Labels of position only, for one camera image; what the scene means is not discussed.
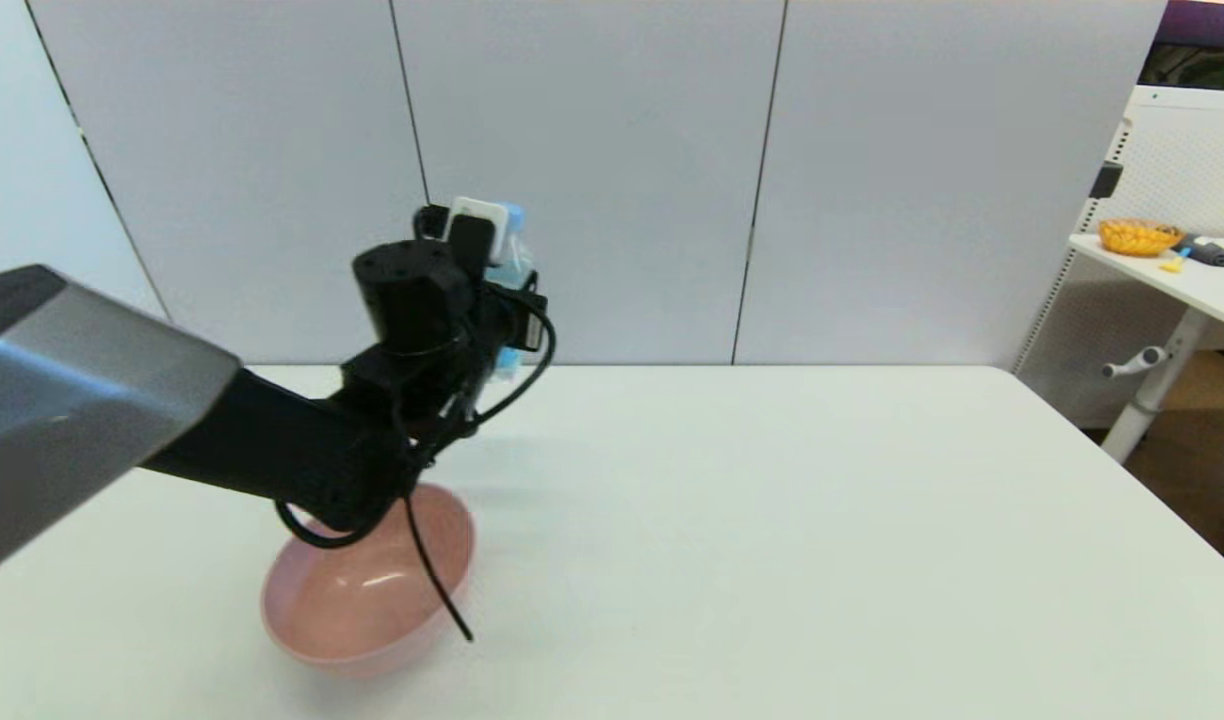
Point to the small yellow item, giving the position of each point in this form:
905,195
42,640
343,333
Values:
1171,264

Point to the white pegboard panel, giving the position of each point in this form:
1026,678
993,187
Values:
1187,160

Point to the pink plastic bowl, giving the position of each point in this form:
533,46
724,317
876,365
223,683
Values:
372,600

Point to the clear soda water bottle blue label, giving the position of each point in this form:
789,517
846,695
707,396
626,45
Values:
517,250

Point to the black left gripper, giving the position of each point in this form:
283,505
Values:
507,320

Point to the orange bowl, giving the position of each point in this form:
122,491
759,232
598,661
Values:
1137,238

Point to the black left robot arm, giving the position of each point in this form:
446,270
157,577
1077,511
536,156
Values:
122,400

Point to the white side desk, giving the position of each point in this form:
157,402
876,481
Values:
1217,290

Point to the black clip on pegboard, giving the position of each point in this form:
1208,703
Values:
1105,181

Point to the green plant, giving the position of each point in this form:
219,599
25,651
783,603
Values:
1212,70

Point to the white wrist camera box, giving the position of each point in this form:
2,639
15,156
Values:
475,225

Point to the dark grey cloth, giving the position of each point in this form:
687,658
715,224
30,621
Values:
1219,253

